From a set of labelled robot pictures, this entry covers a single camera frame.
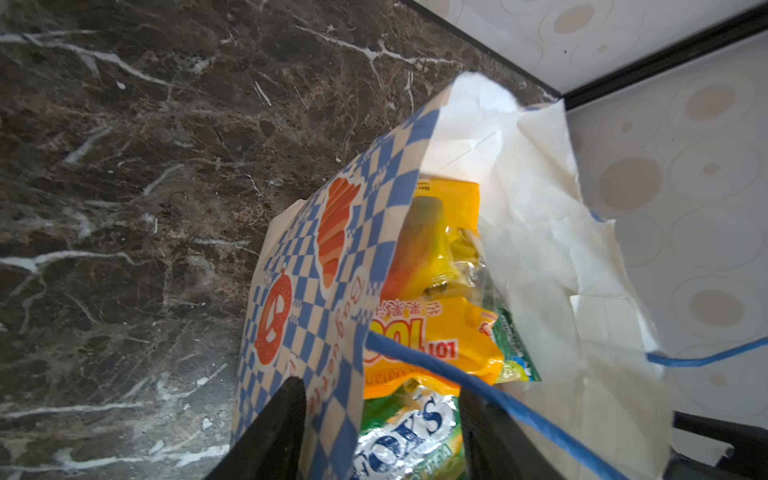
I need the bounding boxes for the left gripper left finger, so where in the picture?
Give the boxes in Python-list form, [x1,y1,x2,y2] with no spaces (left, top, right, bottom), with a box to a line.
[206,377,307,480]

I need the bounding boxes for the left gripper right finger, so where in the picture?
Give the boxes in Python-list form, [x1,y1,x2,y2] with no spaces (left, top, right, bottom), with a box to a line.
[459,389,564,480]

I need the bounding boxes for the green Fox's candy bag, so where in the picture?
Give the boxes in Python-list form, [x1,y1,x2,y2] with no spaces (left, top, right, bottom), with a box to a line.
[351,297,541,479]

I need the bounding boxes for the blue checkered paper bag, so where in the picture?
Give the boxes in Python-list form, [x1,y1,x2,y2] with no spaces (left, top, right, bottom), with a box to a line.
[230,71,768,480]

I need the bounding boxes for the yellow gummy candy bag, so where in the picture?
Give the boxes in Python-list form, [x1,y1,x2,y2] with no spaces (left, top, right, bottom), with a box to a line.
[370,177,504,384]

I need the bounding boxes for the black frame post right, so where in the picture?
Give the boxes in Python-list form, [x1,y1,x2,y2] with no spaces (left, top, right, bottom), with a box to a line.
[412,0,762,94]

